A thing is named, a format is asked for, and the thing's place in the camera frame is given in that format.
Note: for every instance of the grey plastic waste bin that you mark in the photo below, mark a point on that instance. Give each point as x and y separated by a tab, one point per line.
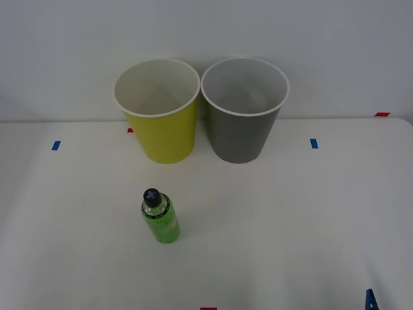
240	135

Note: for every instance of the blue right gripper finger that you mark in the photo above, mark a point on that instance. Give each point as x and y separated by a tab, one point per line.
370	300

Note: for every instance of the green plastic bottle black cap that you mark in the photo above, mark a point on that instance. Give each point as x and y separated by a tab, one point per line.
161	219

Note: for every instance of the yellow-green plastic waste bin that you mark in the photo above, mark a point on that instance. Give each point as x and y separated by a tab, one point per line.
167	135

